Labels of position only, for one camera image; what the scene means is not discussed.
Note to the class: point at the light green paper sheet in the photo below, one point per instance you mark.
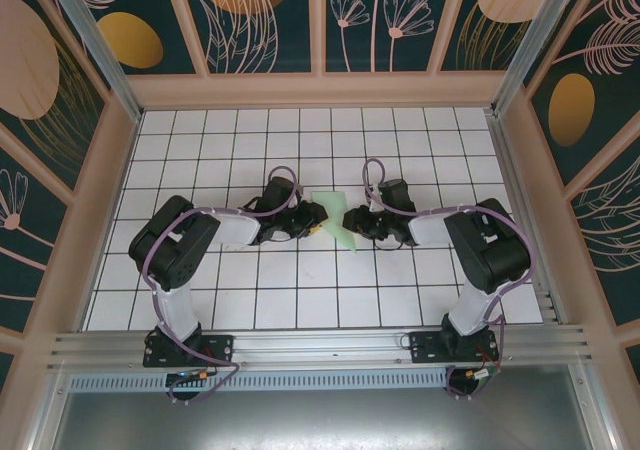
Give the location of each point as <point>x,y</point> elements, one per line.
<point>335,205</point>

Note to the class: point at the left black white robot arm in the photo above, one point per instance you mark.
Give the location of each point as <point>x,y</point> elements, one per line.
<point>172,250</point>

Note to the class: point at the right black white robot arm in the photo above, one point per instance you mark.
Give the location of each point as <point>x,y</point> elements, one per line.
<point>487,250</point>

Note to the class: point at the grey metal sheet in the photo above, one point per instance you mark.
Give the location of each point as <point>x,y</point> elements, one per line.
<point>320,420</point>

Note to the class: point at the dark panel with pink flowers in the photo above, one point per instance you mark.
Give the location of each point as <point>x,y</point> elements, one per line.
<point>360,55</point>

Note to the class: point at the dark panel with orange circle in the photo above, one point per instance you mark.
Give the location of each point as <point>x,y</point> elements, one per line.
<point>240,0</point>

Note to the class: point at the dark panel with gold oval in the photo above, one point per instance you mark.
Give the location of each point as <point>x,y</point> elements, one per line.
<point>130,40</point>

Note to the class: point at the dark panel with fern outlines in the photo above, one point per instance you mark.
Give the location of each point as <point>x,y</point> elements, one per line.
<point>610,230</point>

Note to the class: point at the dark panel, oval and fern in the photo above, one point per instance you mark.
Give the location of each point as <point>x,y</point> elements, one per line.
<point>590,70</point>

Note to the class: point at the dark panel with single flower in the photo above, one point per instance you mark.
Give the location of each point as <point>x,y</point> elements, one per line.
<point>25,250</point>

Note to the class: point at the dark panel, large pale disc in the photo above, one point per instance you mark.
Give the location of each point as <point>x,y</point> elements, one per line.
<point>30,70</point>

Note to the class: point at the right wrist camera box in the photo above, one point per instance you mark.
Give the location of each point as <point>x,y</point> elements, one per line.
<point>374,195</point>

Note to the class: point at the long aluminium mounting rail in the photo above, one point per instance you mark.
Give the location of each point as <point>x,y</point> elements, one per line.
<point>320,350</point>

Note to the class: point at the aluminium side rail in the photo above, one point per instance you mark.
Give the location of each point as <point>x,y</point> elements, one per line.
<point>522,205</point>

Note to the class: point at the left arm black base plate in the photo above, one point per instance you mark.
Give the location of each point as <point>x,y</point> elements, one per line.
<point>220,350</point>

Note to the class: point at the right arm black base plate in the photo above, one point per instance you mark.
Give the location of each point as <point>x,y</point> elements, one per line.
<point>425,350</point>

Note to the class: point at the aluminium corner post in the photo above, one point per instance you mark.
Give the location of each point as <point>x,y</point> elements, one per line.
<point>531,45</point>
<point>100,45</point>

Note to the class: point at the aluminium frame leg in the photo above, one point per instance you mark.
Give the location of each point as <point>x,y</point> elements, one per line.
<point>50,415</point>
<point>595,410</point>

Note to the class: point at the plain dark wall panel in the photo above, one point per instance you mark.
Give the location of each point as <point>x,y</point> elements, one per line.
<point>634,370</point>
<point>6,365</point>

